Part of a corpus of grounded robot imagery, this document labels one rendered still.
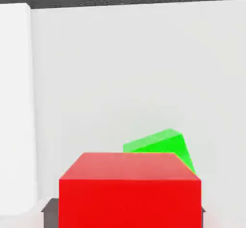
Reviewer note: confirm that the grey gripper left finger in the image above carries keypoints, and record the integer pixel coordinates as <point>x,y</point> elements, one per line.
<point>51,213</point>

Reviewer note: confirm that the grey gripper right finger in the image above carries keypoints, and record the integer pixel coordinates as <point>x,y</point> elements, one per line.
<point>203,218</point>

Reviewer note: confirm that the small red cube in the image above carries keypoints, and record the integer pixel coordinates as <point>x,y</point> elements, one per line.
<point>130,195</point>

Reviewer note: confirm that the small green cube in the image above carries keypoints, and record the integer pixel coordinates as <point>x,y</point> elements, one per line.
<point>169,143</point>

